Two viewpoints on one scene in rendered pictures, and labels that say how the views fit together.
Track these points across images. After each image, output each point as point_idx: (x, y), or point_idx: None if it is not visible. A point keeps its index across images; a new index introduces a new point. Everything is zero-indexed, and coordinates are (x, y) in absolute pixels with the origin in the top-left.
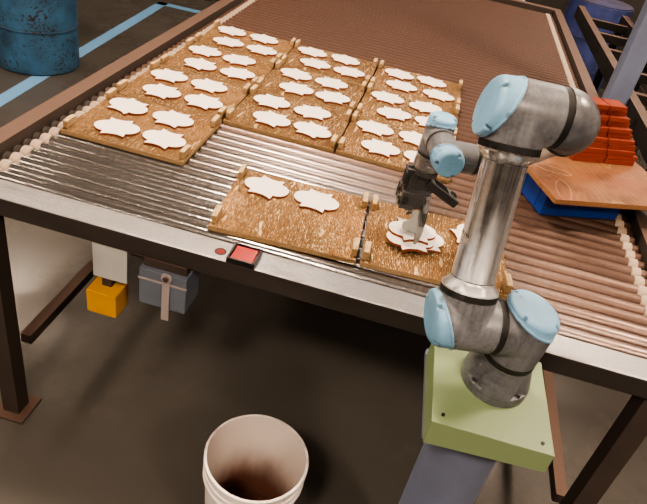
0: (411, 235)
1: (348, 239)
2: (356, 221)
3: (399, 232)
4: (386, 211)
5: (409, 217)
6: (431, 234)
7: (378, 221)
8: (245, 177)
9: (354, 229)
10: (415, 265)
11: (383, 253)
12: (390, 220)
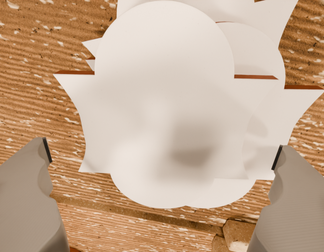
0: (213, 147)
1: (190, 245)
2: (105, 224)
3: (195, 185)
4: (7, 150)
5: None
6: (194, 41)
7: (81, 180)
8: None
9: (143, 231)
10: None
11: (248, 193)
12: (58, 147)
